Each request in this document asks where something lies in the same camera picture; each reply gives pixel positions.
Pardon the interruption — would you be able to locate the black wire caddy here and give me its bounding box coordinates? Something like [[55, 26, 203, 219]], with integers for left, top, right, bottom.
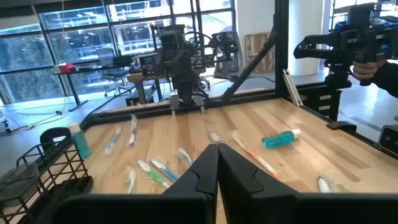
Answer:
[[0, 136, 94, 224]]

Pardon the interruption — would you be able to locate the teal mouthwash bottle white cap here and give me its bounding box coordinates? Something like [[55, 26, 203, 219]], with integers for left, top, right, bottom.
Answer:
[[261, 128, 302, 149], [68, 122, 91, 159]]

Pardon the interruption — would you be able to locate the grey office chair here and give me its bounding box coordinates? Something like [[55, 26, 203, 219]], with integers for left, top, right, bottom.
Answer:
[[95, 47, 133, 97]]

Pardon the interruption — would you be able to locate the glass window wall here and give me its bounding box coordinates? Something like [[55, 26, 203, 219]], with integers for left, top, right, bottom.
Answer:
[[0, 0, 237, 105]]

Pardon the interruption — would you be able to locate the red object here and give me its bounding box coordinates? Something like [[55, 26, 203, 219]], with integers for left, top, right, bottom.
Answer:
[[58, 63, 75, 74]]

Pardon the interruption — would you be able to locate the person's forearm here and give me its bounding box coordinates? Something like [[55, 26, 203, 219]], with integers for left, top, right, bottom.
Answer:
[[371, 60, 398, 99]]

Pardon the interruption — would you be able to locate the orange toothbrush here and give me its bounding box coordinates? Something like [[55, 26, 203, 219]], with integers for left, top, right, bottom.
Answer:
[[231, 130, 280, 180]]

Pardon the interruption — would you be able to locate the person's hand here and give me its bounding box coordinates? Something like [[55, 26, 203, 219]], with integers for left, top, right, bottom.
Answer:
[[352, 52, 387, 82]]

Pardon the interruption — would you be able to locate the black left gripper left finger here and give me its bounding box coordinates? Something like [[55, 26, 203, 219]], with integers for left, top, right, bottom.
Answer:
[[163, 143, 219, 200]]

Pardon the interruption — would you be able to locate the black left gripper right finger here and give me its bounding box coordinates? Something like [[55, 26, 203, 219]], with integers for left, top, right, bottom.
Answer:
[[218, 143, 299, 224]]

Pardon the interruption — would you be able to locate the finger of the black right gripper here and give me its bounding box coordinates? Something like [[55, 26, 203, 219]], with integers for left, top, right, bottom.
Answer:
[[176, 55, 193, 83], [160, 55, 177, 83]]

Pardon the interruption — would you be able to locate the black table clamp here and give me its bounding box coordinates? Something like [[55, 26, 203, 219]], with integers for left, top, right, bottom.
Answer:
[[39, 126, 72, 147], [326, 120, 358, 133]]

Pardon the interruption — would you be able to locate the black table-level camera box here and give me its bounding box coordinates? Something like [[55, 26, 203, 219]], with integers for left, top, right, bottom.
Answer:
[[377, 124, 398, 156]]

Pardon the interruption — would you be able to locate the white strip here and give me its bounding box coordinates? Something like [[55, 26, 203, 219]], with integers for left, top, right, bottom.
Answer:
[[282, 68, 304, 107]]

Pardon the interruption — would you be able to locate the blue white toothbrush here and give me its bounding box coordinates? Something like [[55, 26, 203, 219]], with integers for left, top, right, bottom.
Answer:
[[208, 129, 223, 144]]

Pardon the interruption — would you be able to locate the purple toothbrush in clear wrapper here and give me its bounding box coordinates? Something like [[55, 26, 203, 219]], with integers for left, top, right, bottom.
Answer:
[[317, 175, 336, 194]]

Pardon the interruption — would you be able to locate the white column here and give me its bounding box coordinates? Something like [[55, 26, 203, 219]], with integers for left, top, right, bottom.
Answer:
[[288, 0, 326, 77]]

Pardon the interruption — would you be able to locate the black desk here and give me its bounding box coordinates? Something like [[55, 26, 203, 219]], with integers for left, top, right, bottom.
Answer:
[[52, 60, 139, 112]]

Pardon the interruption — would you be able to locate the green toothbrush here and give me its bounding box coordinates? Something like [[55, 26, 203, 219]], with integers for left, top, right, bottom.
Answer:
[[125, 166, 137, 194], [136, 159, 171, 190]]

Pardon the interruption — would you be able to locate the wooden pallet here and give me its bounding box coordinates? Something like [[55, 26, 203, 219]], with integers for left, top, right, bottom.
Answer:
[[244, 32, 276, 74]]

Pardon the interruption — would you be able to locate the white purple toothbrush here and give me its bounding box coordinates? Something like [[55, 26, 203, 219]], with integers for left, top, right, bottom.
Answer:
[[126, 114, 139, 147]]

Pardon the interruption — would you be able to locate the wooden desk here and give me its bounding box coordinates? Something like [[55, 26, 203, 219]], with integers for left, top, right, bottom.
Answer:
[[126, 70, 175, 105]]

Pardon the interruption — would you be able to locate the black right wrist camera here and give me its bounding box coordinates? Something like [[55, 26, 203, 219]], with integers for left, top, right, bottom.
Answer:
[[159, 29, 185, 51]]

